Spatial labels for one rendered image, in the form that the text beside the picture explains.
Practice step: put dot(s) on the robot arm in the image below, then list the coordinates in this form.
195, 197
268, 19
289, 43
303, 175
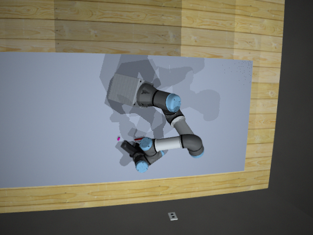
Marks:
170, 103

